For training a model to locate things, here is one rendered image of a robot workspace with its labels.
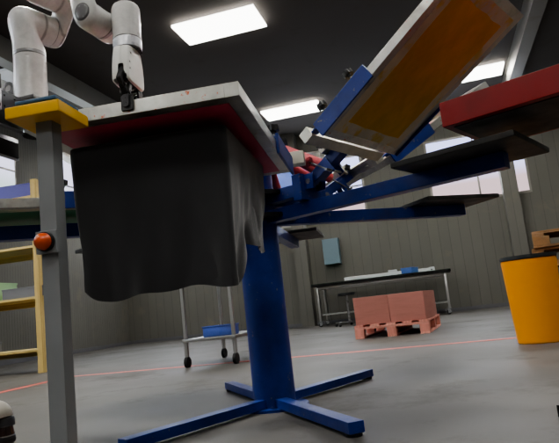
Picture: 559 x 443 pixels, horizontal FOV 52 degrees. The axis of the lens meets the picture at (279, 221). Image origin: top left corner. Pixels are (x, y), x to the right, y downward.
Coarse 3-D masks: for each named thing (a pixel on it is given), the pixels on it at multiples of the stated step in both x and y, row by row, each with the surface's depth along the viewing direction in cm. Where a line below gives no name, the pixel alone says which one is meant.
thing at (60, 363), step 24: (24, 120) 128; (48, 120) 129; (72, 120) 131; (48, 144) 128; (48, 168) 127; (48, 192) 127; (48, 216) 126; (48, 264) 124; (48, 288) 124; (48, 312) 123; (48, 336) 122; (48, 360) 121; (72, 360) 124; (48, 384) 121; (72, 384) 123; (72, 408) 122; (72, 432) 120
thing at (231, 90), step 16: (160, 96) 146; (176, 96) 145; (192, 96) 144; (208, 96) 143; (224, 96) 143; (240, 96) 143; (80, 112) 149; (96, 112) 148; (112, 112) 148; (128, 112) 147; (144, 112) 146; (160, 112) 147; (240, 112) 153; (256, 112) 162; (256, 128) 167; (64, 144) 164; (272, 144) 184; (272, 160) 200
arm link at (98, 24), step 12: (72, 0) 151; (84, 0) 149; (72, 12) 151; (84, 12) 148; (96, 12) 149; (108, 12) 154; (84, 24) 149; (96, 24) 150; (108, 24) 153; (96, 36) 155
